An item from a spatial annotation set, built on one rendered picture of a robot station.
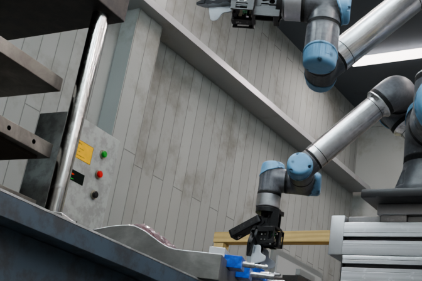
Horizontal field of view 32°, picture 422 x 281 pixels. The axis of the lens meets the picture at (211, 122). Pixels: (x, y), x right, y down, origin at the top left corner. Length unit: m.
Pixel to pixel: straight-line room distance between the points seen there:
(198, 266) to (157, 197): 4.34
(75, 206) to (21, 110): 2.28
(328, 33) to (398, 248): 0.49
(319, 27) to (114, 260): 0.69
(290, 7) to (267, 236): 0.81
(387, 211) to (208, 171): 4.93
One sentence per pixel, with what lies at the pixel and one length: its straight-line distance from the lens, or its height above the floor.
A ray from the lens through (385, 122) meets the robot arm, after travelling 2.39.
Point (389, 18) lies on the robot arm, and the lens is 1.82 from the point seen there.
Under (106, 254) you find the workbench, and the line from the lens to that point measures 1.32.
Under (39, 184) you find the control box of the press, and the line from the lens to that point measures 2.65.
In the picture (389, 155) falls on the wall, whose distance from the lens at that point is 9.31.
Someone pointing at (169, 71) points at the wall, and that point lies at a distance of 6.15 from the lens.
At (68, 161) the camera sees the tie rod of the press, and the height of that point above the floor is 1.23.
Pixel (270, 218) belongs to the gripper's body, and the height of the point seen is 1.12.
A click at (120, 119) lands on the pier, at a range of 5.36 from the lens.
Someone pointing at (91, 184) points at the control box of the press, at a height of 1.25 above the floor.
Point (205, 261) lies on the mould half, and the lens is 1.58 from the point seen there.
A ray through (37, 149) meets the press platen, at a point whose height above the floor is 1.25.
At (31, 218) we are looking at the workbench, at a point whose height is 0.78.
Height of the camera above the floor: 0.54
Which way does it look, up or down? 21 degrees up
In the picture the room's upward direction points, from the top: 10 degrees clockwise
